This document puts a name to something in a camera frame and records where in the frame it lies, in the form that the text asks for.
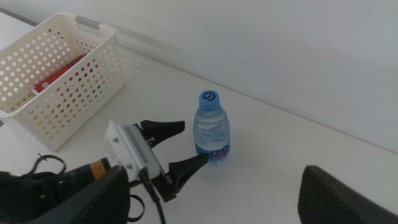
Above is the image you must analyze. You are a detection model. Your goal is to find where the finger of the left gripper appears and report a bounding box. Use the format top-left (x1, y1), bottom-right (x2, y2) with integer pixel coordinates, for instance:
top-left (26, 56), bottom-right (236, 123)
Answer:
top-left (140, 119), bottom-right (186, 147)
top-left (169, 154), bottom-right (210, 192)

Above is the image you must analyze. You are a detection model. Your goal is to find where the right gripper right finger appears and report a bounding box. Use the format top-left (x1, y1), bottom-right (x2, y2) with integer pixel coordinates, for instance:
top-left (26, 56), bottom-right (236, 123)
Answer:
top-left (297, 165), bottom-right (398, 224)

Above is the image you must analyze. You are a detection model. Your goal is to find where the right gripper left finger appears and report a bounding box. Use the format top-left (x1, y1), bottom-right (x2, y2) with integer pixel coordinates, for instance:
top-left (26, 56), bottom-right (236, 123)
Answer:
top-left (26, 164), bottom-right (130, 224)

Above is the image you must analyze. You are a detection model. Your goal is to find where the clear water bottle blue cap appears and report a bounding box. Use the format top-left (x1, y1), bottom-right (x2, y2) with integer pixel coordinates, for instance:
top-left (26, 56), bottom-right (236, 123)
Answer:
top-left (192, 90), bottom-right (231, 165)

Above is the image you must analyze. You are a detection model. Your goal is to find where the red cola can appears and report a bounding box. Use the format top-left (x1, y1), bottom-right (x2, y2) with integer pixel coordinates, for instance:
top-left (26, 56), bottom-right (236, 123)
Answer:
top-left (32, 54), bottom-right (88, 95)

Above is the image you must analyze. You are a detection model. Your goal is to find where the white perforated plastic basket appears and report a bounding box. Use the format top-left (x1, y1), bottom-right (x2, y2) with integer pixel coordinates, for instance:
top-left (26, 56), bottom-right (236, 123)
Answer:
top-left (0, 11), bottom-right (127, 152)

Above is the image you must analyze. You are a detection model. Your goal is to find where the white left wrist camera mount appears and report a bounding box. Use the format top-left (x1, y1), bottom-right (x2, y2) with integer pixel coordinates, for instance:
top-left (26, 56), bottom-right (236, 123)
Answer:
top-left (103, 120), bottom-right (166, 183)

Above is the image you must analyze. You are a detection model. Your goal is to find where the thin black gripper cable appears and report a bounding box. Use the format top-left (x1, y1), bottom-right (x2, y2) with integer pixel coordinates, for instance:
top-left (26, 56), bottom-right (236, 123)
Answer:
top-left (32, 153), bottom-right (146, 223)

